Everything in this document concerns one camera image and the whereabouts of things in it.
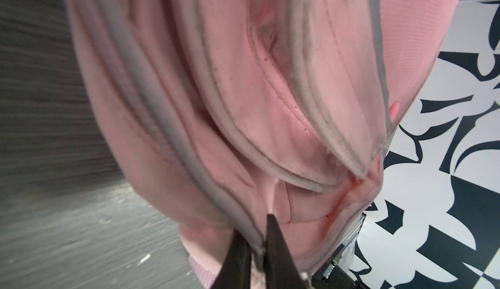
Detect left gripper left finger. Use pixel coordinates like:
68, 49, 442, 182
211, 230, 253, 289

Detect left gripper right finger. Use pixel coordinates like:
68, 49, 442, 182
264, 214, 307, 289

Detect pink student backpack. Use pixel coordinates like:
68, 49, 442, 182
65, 0, 459, 288

